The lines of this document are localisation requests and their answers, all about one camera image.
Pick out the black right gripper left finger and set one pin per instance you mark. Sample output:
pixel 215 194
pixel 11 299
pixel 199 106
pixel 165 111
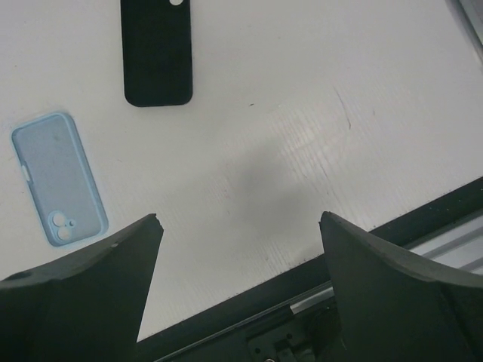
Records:
pixel 85 306

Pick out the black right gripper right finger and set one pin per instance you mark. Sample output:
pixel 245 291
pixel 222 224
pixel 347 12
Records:
pixel 395 305

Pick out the light blue phone case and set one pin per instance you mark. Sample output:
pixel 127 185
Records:
pixel 59 178

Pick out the black phone case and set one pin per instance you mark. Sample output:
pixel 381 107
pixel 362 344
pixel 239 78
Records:
pixel 156 52

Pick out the black table edge rail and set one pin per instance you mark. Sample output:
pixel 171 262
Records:
pixel 243 328

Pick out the horizontal aluminium frame rail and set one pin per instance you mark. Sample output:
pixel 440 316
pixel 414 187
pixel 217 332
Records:
pixel 458 245

